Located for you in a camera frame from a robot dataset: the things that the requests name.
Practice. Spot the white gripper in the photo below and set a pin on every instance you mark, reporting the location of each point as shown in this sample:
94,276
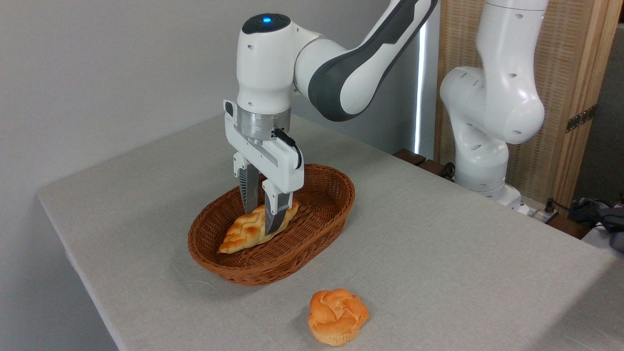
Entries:
273,165

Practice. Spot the long braided bread loaf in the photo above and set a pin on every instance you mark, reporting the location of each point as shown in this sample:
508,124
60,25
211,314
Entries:
241,234

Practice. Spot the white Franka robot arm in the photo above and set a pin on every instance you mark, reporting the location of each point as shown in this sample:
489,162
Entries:
268,63

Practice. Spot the round knotted bread roll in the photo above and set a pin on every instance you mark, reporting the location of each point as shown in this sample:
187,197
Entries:
337,317

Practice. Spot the brown oval wicker basket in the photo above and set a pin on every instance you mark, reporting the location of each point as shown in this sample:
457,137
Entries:
273,265

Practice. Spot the bright vertical light strip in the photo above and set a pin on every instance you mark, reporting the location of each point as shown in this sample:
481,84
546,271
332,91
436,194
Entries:
421,97

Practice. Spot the white power strip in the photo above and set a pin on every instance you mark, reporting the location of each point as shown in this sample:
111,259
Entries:
534,213

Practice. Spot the metal screen hinge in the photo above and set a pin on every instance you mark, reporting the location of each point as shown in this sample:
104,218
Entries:
580,118

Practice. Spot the wooden woven folding screen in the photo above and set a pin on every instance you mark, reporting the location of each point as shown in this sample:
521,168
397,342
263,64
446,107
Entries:
570,58

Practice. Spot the dark grey bundle of gear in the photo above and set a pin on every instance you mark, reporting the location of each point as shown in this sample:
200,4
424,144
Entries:
607,219

